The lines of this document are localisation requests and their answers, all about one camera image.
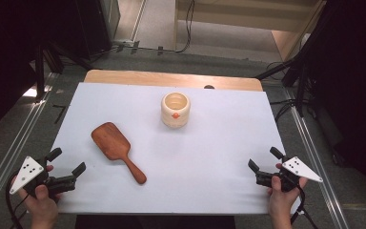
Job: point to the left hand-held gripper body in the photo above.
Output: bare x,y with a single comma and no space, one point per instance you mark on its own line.
28,171

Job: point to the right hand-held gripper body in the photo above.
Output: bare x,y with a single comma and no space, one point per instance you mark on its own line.
298,168

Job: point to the brown wooden hairbrush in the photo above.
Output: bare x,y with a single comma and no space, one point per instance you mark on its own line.
112,143

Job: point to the cream ringed ceramic cup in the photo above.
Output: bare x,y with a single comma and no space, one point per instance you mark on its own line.
175,120

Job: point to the person's left hand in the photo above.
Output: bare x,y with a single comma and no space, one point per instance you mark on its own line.
43,206

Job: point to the person's right hand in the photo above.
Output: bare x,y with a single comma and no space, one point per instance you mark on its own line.
281,203

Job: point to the white board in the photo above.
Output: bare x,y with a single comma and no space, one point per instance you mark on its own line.
203,165

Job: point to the black metal stand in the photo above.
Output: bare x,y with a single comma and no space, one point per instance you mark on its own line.
40,73
300,86

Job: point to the dark curtain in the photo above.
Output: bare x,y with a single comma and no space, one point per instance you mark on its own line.
355,79

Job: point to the light wooden table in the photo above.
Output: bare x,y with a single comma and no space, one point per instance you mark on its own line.
139,78

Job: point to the dark cabinet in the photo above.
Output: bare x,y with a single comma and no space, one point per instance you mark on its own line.
95,25

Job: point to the light wooden partition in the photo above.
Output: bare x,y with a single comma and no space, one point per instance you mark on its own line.
222,19

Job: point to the metal floor rail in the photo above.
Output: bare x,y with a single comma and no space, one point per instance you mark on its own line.
19,127
317,152

